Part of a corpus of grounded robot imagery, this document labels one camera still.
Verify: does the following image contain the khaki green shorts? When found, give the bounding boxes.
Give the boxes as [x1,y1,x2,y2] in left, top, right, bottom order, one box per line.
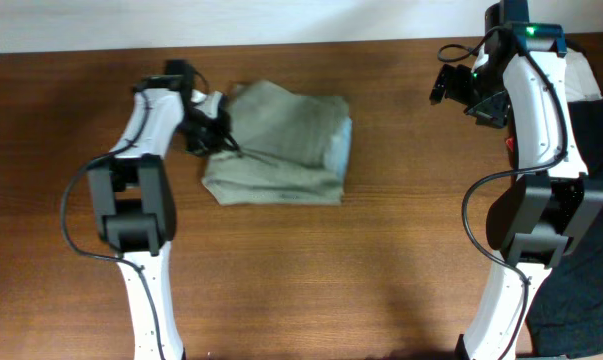
[202,80,353,205]

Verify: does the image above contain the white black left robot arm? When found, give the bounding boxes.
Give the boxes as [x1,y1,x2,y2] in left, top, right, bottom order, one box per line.
[86,59,239,360]

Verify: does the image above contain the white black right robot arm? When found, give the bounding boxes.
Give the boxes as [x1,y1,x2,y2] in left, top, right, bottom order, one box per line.
[429,0,603,360]

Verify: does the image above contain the red cloth in pile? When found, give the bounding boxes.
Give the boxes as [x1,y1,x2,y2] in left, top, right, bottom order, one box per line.
[505,137,516,154]

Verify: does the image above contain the beige cloth in pile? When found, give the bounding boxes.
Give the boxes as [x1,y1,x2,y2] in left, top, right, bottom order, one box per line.
[565,49,603,103]

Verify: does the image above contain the black clothing pile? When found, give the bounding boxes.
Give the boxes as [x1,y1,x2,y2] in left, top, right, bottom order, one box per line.
[510,37,603,359]

